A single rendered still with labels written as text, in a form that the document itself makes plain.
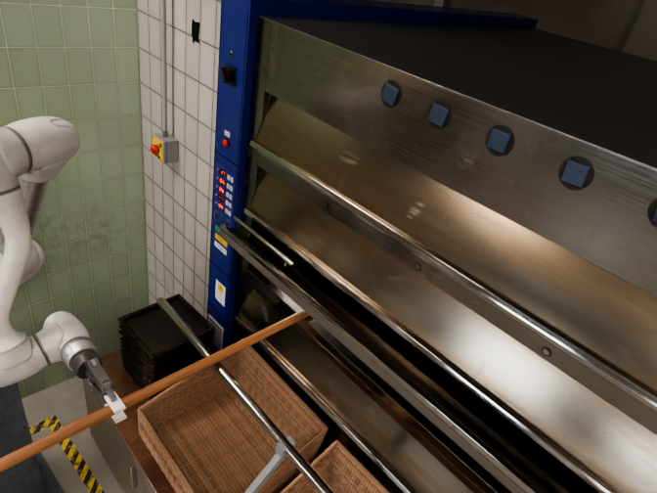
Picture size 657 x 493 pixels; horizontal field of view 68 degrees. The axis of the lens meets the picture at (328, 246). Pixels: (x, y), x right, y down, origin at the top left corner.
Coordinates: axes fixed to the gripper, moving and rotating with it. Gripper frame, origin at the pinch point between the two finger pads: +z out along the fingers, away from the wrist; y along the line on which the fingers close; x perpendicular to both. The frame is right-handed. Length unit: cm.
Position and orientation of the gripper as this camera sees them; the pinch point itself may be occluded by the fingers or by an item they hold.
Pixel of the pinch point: (114, 407)
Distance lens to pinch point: 149.2
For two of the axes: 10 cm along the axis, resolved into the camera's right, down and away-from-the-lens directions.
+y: -1.7, 8.3, 5.3
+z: 6.8, 4.9, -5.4
